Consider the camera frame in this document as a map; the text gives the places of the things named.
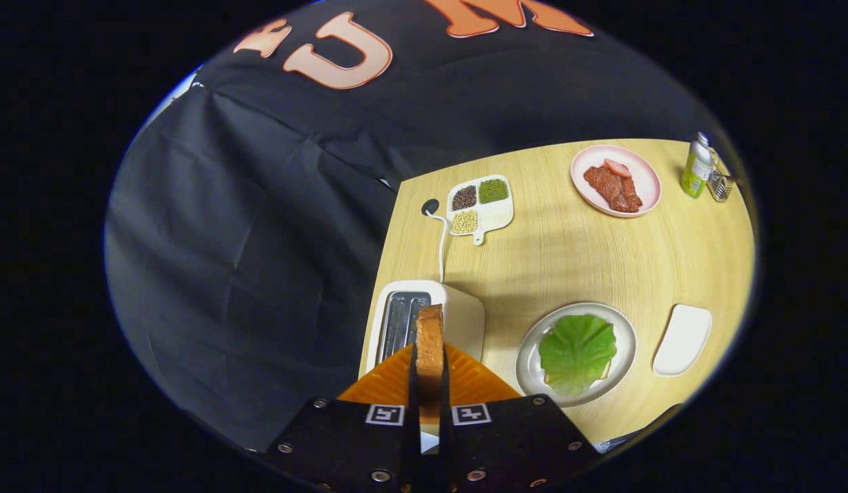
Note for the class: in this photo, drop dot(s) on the brown meat pieces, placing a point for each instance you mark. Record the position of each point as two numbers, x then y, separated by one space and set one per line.
615 190

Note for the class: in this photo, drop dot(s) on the white bread slice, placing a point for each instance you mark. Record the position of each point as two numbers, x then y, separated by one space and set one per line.
604 373

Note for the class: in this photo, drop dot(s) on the white round plate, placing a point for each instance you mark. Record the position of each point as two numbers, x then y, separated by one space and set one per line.
530 352

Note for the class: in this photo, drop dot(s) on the red sausage slice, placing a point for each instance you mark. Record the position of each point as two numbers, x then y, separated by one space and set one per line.
617 168

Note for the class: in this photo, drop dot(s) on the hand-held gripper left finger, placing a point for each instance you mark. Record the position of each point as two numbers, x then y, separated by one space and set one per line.
358 448

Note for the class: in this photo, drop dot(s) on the green lettuce leaf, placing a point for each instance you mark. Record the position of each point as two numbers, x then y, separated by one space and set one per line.
577 352

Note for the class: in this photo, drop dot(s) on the pile of green beans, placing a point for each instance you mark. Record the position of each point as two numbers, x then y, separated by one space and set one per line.
493 190

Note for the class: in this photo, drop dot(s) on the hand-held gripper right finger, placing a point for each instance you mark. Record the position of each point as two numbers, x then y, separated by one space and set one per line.
512 448

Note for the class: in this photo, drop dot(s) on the toast bread slice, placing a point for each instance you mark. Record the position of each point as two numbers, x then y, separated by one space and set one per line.
429 342

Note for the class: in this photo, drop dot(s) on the pile of yellow beans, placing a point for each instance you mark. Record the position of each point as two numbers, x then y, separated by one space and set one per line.
465 221

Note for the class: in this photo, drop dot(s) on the white toaster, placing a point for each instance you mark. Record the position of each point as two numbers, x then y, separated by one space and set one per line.
465 318

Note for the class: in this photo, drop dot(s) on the white square dish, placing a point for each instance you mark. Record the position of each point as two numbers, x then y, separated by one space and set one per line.
684 339

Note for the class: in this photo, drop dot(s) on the pink round plate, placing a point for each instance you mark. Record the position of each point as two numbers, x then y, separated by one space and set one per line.
646 178

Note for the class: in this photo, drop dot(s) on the green label metal bottle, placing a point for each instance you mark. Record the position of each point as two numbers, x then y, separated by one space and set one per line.
696 171

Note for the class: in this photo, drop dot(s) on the pile of dark beans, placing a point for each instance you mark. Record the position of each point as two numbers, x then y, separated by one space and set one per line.
464 197

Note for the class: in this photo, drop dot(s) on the white divided seasoning tray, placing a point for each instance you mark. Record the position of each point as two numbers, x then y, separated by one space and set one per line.
495 216

